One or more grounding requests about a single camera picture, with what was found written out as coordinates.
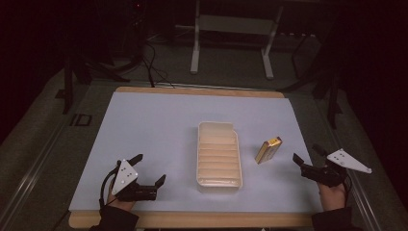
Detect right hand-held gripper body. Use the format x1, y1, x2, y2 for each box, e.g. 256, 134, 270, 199
300, 147, 373, 189

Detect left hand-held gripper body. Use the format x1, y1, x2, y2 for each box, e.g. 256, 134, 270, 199
110, 158, 159, 203

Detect person's right hand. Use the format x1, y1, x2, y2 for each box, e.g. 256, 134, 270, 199
318, 181, 348, 213

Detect person's left hand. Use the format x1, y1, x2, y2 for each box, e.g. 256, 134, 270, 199
106, 180, 136, 213

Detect yellow wrapped packet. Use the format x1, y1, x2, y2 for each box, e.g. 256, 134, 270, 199
254, 136, 284, 166

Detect pale blue table mat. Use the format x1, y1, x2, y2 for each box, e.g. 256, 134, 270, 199
68, 91, 323, 214

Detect black tripod stand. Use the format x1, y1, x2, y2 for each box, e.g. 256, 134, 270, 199
62, 47, 131, 116
278, 32, 344, 130

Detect white ribbed plastic tray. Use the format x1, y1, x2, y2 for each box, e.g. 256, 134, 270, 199
195, 120, 243, 190

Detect white metal stand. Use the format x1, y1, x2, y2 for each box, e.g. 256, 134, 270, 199
190, 0, 285, 81

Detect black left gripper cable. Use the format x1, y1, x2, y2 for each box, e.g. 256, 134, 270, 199
98, 167, 122, 210

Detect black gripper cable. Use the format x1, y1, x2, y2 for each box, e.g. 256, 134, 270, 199
98, 167, 122, 210
342, 179, 354, 207

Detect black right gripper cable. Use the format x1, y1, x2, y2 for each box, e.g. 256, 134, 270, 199
342, 179, 354, 207

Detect metal floor rail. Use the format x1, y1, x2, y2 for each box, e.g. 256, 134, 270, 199
0, 120, 66, 231
320, 121, 384, 231

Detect black floor cables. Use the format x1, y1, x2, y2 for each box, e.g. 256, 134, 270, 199
140, 40, 176, 90

